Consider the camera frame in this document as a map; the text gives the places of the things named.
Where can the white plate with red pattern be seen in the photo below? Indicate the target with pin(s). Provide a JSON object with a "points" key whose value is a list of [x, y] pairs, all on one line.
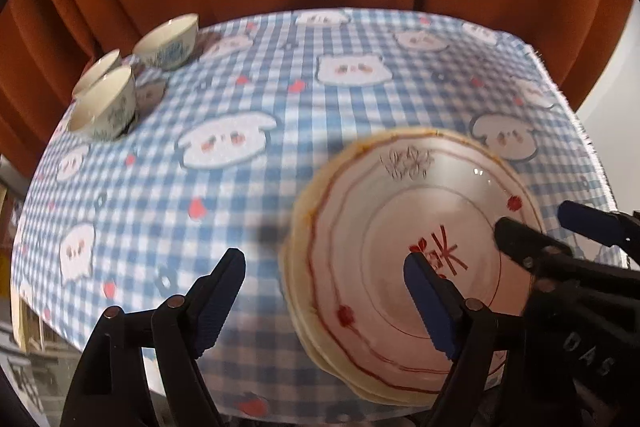
{"points": [[400, 217]]}

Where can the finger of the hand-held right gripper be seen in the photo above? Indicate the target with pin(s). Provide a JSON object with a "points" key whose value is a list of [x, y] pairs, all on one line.
{"points": [[590, 219], [520, 242]]}

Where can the white bowl with blue flowers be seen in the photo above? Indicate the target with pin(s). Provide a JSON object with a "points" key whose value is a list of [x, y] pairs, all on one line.
{"points": [[167, 42]]}

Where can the cluttered shelf unit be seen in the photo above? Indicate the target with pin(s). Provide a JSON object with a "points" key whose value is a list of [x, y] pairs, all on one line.
{"points": [[30, 342]]}

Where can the large yellow floral plate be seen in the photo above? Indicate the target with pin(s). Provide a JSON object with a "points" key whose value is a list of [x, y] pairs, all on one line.
{"points": [[291, 267]]}

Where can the white bowl with green flowers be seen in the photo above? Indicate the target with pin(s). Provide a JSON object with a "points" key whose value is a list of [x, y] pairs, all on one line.
{"points": [[102, 107]]}

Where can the blue checked cartoon tablecloth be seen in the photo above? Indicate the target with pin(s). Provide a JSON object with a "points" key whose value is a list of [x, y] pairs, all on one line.
{"points": [[300, 117]]}

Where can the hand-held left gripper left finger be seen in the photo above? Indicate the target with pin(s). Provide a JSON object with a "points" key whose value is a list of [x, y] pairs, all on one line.
{"points": [[215, 312]]}

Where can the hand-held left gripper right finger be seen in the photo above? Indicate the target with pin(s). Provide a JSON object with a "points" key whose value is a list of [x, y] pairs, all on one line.
{"points": [[432, 312]]}

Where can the plain white bowl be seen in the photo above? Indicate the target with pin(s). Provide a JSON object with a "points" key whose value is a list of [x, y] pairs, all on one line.
{"points": [[97, 69]]}

